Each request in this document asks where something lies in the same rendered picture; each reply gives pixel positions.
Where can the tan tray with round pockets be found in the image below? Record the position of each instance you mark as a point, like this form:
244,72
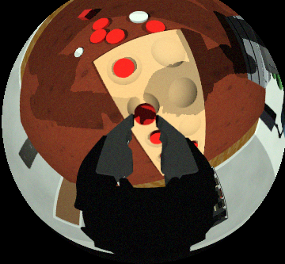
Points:
165,76

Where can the red cube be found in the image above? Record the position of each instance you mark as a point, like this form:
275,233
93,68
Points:
86,14

